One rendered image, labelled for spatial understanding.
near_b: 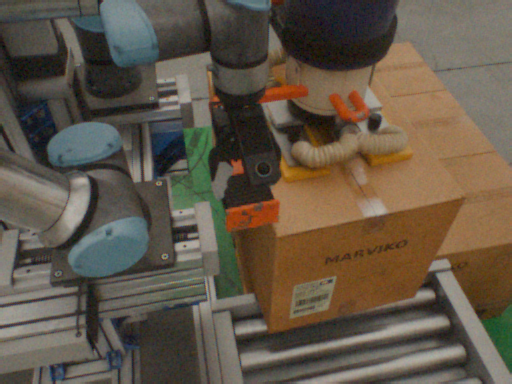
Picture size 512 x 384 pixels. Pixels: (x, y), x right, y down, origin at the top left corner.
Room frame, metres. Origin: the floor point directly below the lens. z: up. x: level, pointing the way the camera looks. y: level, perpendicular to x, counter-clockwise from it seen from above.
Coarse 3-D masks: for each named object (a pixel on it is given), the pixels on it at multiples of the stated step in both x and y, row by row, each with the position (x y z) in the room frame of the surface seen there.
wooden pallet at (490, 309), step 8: (232, 232) 1.30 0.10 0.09; (232, 240) 1.32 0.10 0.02; (240, 264) 1.10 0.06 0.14; (240, 272) 1.14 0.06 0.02; (240, 280) 1.11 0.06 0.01; (480, 304) 0.92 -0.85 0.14; (488, 304) 0.93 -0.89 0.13; (496, 304) 0.94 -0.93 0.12; (504, 304) 0.95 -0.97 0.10; (480, 312) 0.94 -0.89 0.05; (488, 312) 0.94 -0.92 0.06; (496, 312) 0.94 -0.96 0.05
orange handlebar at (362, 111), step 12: (300, 84) 0.82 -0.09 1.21; (216, 96) 0.78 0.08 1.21; (264, 96) 0.79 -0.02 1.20; (276, 96) 0.79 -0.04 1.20; (288, 96) 0.80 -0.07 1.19; (300, 96) 0.81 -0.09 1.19; (336, 96) 0.78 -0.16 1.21; (360, 96) 0.79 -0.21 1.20; (336, 108) 0.76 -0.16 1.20; (360, 108) 0.75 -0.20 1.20; (348, 120) 0.73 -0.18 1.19; (360, 120) 0.73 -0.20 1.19; (240, 168) 0.58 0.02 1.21
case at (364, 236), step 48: (384, 96) 0.98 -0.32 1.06; (288, 192) 0.65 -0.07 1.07; (336, 192) 0.65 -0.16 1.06; (384, 192) 0.66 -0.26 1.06; (432, 192) 0.66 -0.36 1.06; (240, 240) 0.82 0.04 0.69; (288, 240) 0.55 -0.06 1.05; (336, 240) 0.57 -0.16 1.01; (384, 240) 0.60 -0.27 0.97; (432, 240) 0.64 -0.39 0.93; (288, 288) 0.55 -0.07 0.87; (336, 288) 0.58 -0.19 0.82; (384, 288) 0.62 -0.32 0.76
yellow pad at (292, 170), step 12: (264, 108) 0.89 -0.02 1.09; (276, 132) 0.81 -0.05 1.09; (288, 132) 0.78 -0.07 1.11; (300, 132) 0.81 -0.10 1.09; (288, 144) 0.77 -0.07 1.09; (312, 144) 0.77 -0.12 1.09; (288, 156) 0.73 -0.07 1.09; (288, 168) 0.70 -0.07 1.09; (300, 168) 0.70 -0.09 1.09; (312, 168) 0.70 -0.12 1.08; (324, 168) 0.70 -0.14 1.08; (288, 180) 0.68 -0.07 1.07
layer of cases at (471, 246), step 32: (384, 64) 1.93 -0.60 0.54; (416, 64) 1.93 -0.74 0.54; (416, 96) 1.68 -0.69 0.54; (448, 96) 1.68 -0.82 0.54; (416, 128) 1.47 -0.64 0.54; (448, 128) 1.47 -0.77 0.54; (448, 160) 1.29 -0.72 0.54; (480, 160) 1.29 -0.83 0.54; (480, 192) 1.13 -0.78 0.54; (480, 224) 0.99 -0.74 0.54; (448, 256) 0.87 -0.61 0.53; (480, 256) 0.90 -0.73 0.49; (480, 288) 0.91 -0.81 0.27
